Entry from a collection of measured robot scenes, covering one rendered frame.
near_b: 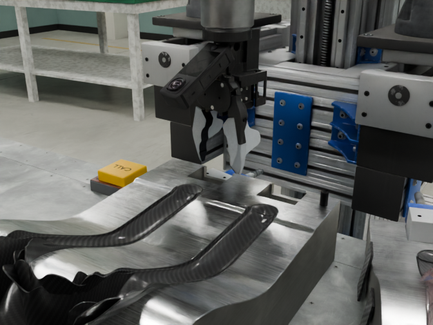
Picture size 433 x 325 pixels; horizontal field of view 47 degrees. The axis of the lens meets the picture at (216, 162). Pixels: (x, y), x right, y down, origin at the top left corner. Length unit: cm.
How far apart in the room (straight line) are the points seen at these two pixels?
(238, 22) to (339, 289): 37
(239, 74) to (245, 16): 8
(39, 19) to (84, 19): 72
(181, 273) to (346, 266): 26
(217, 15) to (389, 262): 38
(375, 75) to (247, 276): 47
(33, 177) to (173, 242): 46
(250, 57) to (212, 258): 33
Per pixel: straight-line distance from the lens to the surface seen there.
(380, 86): 86
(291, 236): 56
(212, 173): 78
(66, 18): 881
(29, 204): 86
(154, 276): 45
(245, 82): 72
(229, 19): 69
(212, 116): 78
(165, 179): 68
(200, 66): 69
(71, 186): 90
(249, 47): 74
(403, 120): 86
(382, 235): 64
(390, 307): 46
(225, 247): 54
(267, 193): 66
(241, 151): 72
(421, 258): 62
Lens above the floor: 117
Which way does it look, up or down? 23 degrees down
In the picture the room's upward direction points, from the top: straight up
